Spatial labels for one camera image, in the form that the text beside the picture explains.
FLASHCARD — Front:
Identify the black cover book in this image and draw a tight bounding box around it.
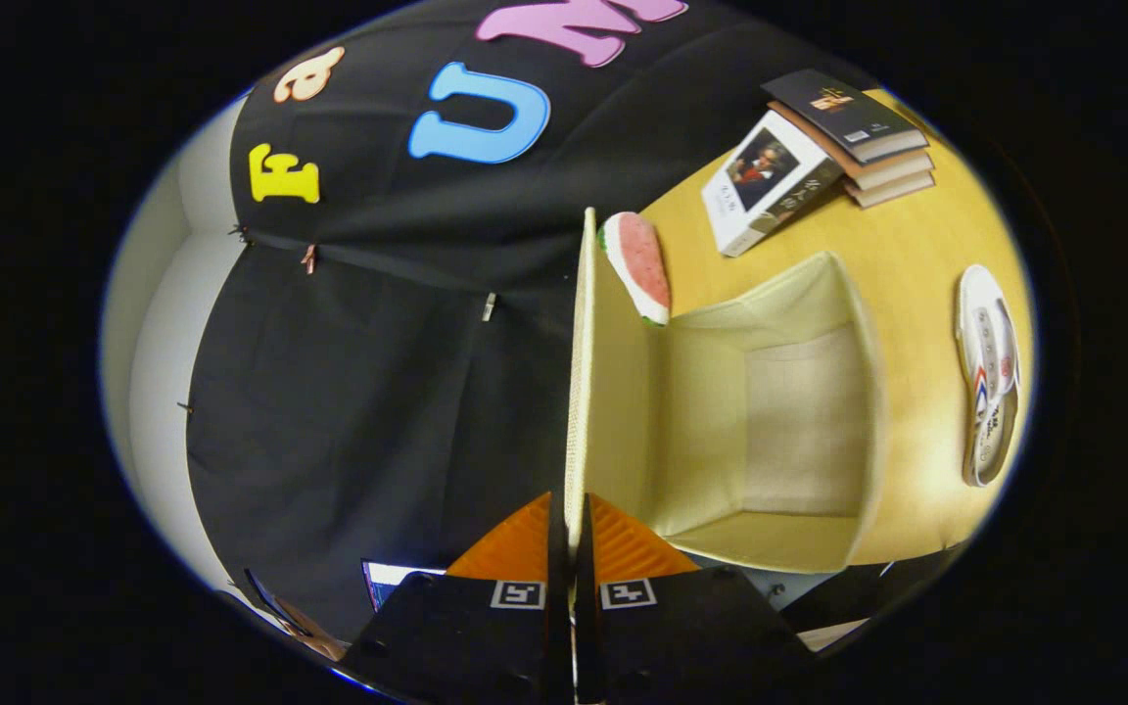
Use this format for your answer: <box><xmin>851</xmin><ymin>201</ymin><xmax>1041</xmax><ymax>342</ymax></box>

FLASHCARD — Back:
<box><xmin>762</xmin><ymin>69</ymin><xmax>929</xmax><ymax>165</ymax></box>

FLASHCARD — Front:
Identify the lit display screen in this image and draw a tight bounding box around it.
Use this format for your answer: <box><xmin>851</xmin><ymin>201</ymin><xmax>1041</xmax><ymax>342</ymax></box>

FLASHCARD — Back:
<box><xmin>361</xmin><ymin>558</ymin><xmax>447</xmax><ymax>613</ymax></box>

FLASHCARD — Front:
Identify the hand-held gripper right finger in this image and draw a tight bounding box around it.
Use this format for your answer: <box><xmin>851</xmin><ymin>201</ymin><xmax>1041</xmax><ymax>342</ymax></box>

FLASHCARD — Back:
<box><xmin>574</xmin><ymin>493</ymin><xmax>817</xmax><ymax>705</ymax></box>

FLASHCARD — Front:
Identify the watermelon slice toy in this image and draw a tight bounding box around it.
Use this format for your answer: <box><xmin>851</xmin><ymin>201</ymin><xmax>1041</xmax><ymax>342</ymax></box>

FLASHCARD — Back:
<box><xmin>598</xmin><ymin>211</ymin><xmax>672</xmax><ymax>326</ymax></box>

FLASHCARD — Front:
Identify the white portrait cover book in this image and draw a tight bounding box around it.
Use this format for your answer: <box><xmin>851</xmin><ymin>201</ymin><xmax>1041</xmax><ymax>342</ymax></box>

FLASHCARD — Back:
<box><xmin>701</xmin><ymin>110</ymin><xmax>844</xmax><ymax>259</ymax></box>

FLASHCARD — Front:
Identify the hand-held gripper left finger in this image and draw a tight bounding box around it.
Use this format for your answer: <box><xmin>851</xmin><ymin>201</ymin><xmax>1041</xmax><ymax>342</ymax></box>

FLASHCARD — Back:
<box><xmin>337</xmin><ymin>492</ymin><xmax>573</xmax><ymax>705</ymax></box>

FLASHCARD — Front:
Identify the black backdrop cloth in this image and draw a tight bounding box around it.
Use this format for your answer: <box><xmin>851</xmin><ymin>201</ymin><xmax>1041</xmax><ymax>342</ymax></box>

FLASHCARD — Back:
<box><xmin>187</xmin><ymin>0</ymin><xmax>878</xmax><ymax>637</ymax></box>

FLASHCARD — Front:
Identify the white striped canvas shoe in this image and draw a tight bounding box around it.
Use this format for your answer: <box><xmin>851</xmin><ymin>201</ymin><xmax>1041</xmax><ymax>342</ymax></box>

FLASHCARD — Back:
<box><xmin>954</xmin><ymin>264</ymin><xmax>1021</xmax><ymax>488</ymax></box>

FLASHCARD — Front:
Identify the brown cover book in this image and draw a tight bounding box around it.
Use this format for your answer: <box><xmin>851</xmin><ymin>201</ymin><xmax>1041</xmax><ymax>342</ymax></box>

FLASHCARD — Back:
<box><xmin>797</xmin><ymin>103</ymin><xmax>935</xmax><ymax>192</ymax></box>

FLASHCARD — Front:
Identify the cream fabric storage box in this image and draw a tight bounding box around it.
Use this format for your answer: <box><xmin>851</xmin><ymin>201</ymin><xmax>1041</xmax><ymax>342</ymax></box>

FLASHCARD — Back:
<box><xmin>564</xmin><ymin>206</ymin><xmax>888</xmax><ymax>574</ymax></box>

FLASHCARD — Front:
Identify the thin tan book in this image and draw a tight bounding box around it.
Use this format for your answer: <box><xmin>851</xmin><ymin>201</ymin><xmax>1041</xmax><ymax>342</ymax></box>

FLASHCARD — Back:
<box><xmin>843</xmin><ymin>171</ymin><xmax>937</xmax><ymax>210</ymax></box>

